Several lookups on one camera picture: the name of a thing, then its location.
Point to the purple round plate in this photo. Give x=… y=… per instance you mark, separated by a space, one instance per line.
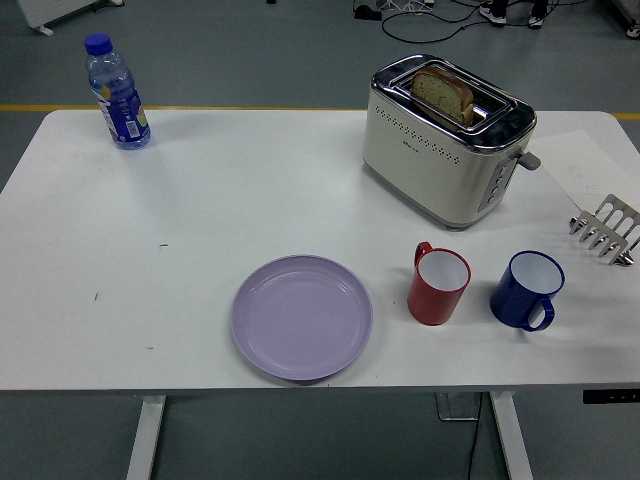
x=302 y=320

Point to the cream and chrome toaster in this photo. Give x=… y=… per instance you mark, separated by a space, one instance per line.
x=430 y=165

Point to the brown bread slice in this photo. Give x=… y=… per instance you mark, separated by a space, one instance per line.
x=442 y=95

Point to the red mug white inside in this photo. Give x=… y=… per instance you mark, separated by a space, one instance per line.
x=430 y=305

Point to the blue mug white inside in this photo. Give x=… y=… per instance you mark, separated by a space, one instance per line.
x=515 y=305

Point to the black floor power box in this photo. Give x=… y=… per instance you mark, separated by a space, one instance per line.
x=367 y=12

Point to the clear water bottle blue cap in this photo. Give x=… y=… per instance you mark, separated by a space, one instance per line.
x=120 y=100

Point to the white table leg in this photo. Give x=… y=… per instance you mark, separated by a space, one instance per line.
x=145 y=440
x=512 y=440

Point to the white paper sheet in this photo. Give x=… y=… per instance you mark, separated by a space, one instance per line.
x=575 y=155

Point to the person's shoe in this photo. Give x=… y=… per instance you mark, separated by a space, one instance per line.
x=536 y=21
x=492 y=17

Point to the silver metal toast rack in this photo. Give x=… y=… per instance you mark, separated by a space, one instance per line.
x=605 y=235

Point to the black table control panel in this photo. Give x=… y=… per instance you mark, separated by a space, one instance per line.
x=610 y=396

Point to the white floor heater panel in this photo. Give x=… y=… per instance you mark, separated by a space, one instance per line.
x=55 y=10

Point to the white equipment base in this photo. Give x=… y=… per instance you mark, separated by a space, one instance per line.
x=634 y=31

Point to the grey metal table bracket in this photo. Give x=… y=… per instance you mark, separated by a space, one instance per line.
x=455 y=407

